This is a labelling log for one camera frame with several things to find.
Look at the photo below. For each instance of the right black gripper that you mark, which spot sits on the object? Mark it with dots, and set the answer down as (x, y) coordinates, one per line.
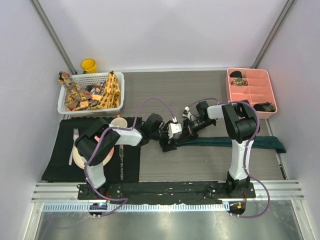
(188, 133)

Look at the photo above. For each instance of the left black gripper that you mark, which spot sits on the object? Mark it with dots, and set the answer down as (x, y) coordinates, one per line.
(165, 146)

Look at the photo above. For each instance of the dark green tie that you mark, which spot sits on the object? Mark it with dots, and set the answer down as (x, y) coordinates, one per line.
(260, 142)

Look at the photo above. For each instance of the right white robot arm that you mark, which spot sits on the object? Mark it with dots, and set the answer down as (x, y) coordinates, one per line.
(242, 126)

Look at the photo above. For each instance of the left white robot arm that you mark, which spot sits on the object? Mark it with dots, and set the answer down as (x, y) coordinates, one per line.
(94, 144)

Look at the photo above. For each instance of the table knife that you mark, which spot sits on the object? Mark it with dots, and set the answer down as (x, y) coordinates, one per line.
(121, 155)

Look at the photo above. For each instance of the orange mug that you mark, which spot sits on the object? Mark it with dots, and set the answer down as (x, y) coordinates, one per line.
(119, 122)

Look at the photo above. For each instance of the rolled camouflage tie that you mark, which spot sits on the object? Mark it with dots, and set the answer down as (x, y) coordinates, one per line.
(240, 82)

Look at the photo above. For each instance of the rolled black tie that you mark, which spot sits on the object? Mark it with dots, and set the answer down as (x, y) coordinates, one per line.
(236, 74)

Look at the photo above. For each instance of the yellow spotted tie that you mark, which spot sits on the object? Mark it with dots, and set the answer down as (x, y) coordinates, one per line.
(111, 95)

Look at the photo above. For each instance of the pink compartment tray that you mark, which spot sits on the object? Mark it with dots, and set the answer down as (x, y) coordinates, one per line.
(259, 89)

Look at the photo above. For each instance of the rolled dark patterned tie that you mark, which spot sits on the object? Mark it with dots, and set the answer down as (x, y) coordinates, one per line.
(264, 107)

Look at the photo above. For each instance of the pink white plate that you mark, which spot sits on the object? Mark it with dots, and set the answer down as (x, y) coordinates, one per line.
(78, 160)

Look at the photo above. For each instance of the silver fork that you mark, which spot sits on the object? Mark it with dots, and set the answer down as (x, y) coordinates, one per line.
(75, 136)

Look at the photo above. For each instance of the multicolour patterned tie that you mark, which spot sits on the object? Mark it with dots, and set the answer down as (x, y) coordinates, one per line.
(78, 97)

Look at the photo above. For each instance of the white plastic basket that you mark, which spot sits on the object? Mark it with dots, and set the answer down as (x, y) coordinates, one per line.
(88, 79)

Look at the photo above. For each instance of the black placemat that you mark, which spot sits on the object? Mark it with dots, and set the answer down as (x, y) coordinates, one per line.
(59, 170)

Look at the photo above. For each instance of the yellow mug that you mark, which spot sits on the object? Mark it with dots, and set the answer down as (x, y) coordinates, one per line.
(89, 66)

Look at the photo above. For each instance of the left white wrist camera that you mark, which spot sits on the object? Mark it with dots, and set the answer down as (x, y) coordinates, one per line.
(174, 129)

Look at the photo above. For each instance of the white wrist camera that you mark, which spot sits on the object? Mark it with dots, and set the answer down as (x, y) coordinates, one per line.
(174, 129)
(186, 114)

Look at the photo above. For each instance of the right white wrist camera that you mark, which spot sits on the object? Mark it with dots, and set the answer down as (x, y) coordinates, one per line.
(186, 114)

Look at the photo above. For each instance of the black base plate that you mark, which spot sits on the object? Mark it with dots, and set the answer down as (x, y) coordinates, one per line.
(174, 192)

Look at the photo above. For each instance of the white slotted cable duct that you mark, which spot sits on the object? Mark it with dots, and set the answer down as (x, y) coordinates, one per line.
(93, 207)

